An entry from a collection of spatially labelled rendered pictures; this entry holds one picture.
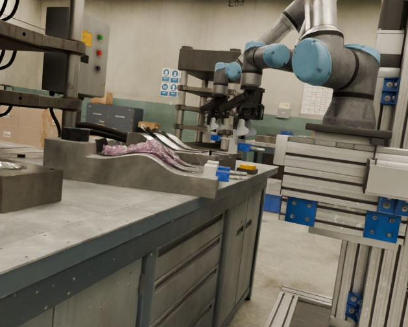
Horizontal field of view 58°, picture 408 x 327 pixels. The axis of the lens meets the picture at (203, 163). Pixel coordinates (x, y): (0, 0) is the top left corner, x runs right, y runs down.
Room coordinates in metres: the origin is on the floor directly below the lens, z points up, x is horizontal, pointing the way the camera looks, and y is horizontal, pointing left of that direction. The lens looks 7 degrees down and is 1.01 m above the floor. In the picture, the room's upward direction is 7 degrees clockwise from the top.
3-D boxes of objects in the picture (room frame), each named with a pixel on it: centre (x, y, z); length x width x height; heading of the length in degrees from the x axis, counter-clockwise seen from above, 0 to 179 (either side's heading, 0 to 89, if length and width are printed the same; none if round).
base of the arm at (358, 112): (1.12, -0.42, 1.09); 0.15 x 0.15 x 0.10
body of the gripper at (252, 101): (1.36, -0.14, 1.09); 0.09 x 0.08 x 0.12; 60
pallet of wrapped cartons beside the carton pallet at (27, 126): (5.13, 2.57, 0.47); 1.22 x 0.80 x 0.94; 77
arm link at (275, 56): (1.28, -0.20, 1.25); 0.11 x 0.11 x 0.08; 28
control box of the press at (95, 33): (1.98, 0.72, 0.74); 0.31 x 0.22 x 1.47; 158
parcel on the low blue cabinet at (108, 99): (8.60, 2.49, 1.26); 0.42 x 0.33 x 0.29; 73
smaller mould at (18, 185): (0.76, 0.42, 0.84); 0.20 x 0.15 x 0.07; 68
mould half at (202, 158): (1.52, 0.15, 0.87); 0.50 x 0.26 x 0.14; 68
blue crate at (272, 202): (4.66, -0.78, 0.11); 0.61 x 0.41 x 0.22; 73
